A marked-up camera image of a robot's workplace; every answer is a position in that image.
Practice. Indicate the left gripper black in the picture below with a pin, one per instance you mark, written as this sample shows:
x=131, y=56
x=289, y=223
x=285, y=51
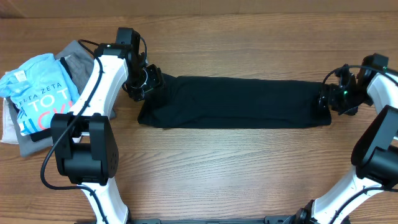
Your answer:
x=156, y=80

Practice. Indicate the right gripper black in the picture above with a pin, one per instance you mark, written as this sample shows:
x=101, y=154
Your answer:
x=328, y=97

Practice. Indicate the black t-shirt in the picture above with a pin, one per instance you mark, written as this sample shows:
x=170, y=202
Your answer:
x=234, y=103

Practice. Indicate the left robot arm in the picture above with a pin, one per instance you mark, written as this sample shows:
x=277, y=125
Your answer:
x=85, y=155

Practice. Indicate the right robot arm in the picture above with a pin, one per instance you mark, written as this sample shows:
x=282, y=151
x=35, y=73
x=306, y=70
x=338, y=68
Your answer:
x=374, y=158

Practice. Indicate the grey folded garment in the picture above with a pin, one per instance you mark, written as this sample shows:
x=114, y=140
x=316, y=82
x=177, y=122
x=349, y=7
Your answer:
x=81, y=66

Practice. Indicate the light blue printed t-shirt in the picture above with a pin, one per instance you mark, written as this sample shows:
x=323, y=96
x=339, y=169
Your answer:
x=39, y=88

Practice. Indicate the white folded garment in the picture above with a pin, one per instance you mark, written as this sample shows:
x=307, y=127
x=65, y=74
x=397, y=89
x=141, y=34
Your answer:
x=8, y=129

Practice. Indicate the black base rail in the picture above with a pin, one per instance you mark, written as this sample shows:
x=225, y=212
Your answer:
x=274, y=219

